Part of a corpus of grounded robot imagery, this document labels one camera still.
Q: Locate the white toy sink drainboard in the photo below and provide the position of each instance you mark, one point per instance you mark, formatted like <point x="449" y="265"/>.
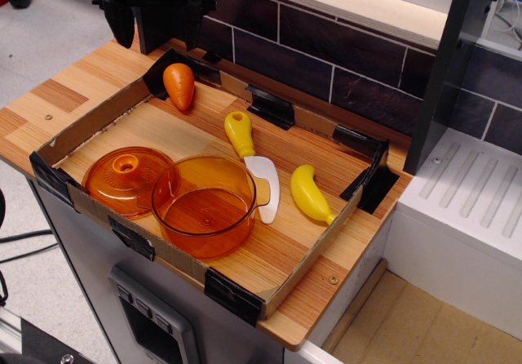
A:
<point x="456" y="230"/>

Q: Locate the orange transparent pot lid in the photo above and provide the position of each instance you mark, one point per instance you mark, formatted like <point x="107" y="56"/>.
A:
<point x="123" y="179"/>

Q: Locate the grey toy oven front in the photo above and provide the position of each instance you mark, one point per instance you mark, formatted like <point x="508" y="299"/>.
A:
<point x="164" y="334"/>

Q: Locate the yellow toy banana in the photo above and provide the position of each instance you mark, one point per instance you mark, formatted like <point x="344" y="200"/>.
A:
<point x="308" y="197"/>

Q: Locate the orange transparent toy pot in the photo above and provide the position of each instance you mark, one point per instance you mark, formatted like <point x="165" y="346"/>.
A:
<point x="206" y="205"/>

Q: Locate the black vertical post left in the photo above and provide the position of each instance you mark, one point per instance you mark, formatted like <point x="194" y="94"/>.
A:
<point x="157" y="25"/>

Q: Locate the black vertical post right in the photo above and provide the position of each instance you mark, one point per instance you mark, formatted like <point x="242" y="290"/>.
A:
<point x="464" y="25"/>

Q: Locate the black vertical post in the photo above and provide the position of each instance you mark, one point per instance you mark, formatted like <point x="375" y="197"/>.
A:
<point x="157" y="25"/>
<point x="464" y="25"/>

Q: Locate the toy knife yellow handle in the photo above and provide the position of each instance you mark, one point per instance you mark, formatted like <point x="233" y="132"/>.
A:
<point x="238" y="128"/>

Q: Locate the orange toy carrot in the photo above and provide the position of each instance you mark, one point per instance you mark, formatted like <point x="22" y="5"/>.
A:
<point x="179" y="82"/>

